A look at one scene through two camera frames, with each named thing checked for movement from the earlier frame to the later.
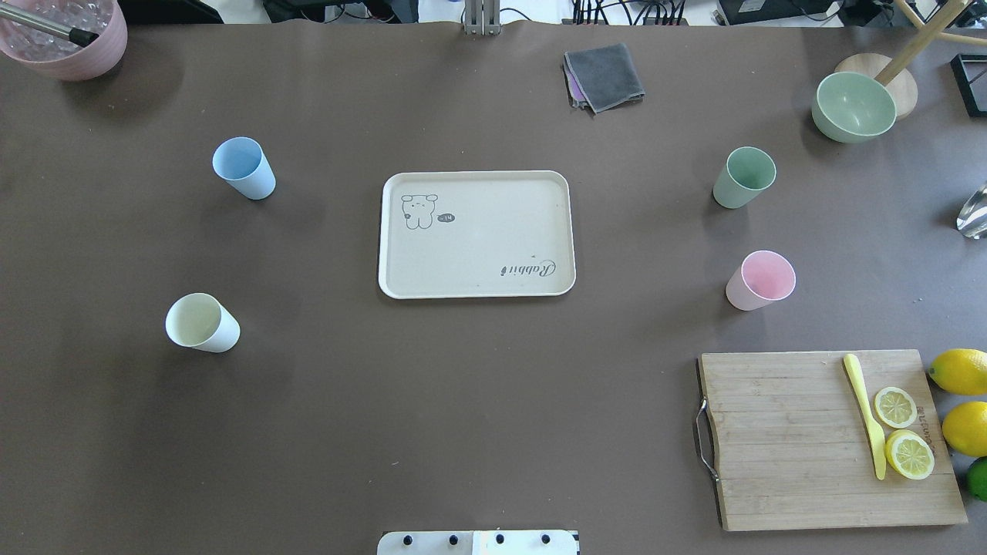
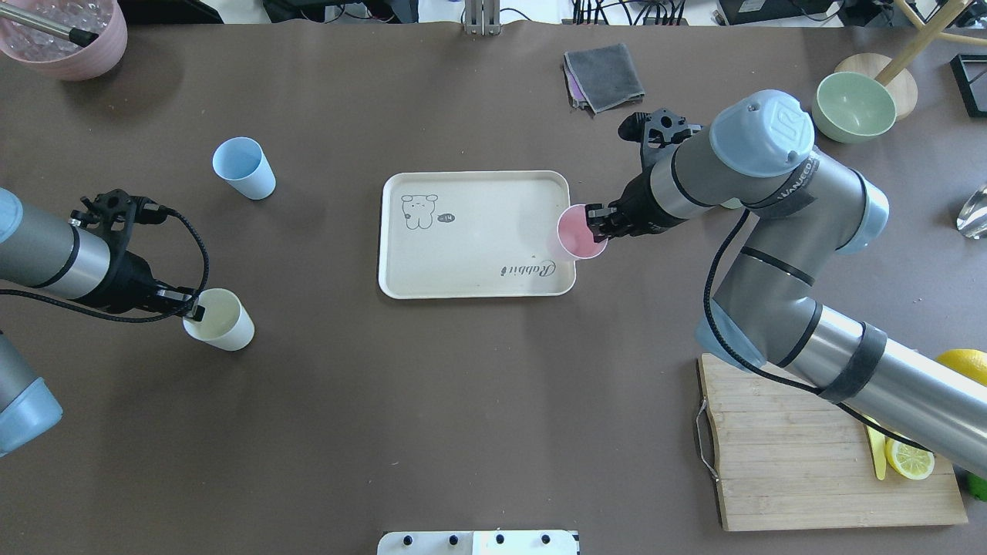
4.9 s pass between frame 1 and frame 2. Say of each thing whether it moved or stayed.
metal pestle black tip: stayed
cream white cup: moved
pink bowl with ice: stayed
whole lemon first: stayed
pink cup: moved
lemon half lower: stayed
